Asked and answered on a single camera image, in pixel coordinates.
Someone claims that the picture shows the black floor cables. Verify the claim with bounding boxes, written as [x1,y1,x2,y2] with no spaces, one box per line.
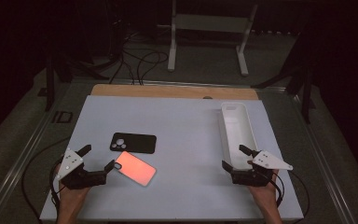
[108,31,170,86]

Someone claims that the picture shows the wooden table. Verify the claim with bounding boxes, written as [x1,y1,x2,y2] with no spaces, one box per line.
[90,83,259,101]

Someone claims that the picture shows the black phone case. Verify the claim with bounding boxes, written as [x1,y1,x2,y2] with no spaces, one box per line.
[109,132,158,155]

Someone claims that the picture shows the left hand-held gripper cable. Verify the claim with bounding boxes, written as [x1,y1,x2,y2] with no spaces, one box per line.
[21,136,73,223]

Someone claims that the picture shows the white metal stand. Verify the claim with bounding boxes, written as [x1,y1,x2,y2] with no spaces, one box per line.
[157,0,259,77]

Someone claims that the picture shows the person's left hand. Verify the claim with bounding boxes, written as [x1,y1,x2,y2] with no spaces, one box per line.
[54,164,91,204]

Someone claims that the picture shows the right hand-held gripper cable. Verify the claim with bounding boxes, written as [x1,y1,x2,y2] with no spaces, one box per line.
[271,170,310,219]

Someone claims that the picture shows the aluminium floor frame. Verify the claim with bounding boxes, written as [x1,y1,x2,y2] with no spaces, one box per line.
[0,77,358,224]

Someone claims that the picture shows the glossy iridescent phone case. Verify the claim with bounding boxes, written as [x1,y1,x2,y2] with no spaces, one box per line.
[114,150,158,188]

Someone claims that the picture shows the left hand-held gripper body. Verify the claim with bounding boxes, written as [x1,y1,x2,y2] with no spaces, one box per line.
[55,147,108,190]

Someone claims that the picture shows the hand-held gripper cable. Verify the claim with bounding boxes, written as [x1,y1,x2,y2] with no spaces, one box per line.
[271,170,310,219]
[21,136,73,223]

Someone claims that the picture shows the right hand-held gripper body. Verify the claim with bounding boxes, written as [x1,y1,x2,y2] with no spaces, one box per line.
[231,150,294,188]

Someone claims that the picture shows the black stand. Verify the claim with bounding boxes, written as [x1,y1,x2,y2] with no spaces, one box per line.
[251,27,316,125]
[45,52,110,112]

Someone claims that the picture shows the person's right hand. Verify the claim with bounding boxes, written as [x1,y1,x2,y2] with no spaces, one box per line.
[248,170,280,203]

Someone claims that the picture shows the white plastic bin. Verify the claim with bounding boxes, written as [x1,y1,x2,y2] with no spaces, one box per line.
[219,102,259,172]

